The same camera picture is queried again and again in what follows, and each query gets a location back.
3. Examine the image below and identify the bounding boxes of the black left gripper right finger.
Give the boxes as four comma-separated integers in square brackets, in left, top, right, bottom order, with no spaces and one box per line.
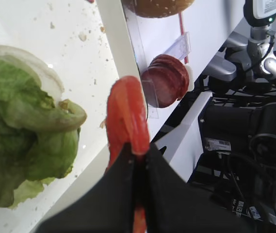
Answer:
[141,144,249,233]

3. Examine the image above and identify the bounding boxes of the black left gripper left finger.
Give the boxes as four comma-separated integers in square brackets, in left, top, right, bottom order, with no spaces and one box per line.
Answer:
[37,143,135,233]

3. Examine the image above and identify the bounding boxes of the red tomato slices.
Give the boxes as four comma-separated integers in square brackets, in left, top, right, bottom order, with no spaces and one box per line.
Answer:
[106,76,150,233]

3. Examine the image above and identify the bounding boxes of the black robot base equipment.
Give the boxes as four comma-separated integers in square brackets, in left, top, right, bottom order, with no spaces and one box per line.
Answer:
[152,82,276,233]

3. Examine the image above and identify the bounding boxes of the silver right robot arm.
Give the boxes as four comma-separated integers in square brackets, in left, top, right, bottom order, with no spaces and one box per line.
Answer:
[156,0,276,219]

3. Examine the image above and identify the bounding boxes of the green lettuce leaf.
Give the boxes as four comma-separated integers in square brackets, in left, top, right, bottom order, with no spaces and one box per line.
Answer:
[0,60,87,208]

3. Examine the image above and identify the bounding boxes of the stack of meat patties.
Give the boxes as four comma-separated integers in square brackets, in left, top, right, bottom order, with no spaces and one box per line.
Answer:
[142,54,189,108]

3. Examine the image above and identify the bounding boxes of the clear patty channel holder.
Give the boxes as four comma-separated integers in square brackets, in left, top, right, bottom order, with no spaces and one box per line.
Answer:
[142,80,159,108]

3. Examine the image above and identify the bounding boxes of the white patty pusher block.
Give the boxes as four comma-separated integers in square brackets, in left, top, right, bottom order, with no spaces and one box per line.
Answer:
[184,64,195,92]

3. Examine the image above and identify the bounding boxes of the bottom bun slice on tray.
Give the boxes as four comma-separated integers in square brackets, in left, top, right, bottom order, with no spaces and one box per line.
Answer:
[0,45,65,102]

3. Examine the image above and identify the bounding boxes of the right red strip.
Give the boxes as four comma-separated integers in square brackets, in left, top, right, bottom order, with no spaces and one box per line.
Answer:
[179,13,190,64]

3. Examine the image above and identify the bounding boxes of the clear sesame bun channel holder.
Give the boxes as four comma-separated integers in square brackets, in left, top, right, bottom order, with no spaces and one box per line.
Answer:
[164,32,191,60]

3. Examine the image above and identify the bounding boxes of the white rectangular metal tray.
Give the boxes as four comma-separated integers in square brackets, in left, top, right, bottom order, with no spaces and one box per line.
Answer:
[0,0,138,233]

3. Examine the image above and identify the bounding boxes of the sesame bun left piece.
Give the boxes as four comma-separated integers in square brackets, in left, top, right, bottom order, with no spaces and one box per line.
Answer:
[121,0,194,18]

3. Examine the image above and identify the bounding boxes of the right long clear rail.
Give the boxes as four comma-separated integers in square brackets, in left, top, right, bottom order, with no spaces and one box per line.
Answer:
[124,8,159,119]

